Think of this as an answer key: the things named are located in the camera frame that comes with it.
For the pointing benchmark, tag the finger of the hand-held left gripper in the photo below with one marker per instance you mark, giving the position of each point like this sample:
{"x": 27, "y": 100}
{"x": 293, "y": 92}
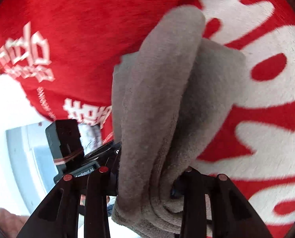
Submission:
{"x": 105, "y": 152}

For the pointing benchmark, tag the person's left forearm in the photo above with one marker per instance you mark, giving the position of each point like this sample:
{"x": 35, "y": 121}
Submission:
{"x": 8, "y": 223}

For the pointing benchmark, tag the grey knitted sweater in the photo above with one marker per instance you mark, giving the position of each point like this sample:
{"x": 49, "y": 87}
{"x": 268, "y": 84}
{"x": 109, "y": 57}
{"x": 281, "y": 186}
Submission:
{"x": 157, "y": 104}

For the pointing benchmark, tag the red printed blanket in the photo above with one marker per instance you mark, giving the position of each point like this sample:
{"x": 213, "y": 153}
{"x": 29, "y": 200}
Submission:
{"x": 75, "y": 29}

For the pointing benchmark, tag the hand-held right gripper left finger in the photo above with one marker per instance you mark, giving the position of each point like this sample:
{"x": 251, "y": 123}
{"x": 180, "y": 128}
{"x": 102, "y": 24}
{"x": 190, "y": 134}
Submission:
{"x": 97, "y": 178}

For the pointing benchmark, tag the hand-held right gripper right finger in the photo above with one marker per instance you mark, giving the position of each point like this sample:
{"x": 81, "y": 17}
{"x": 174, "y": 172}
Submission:
{"x": 194, "y": 183}

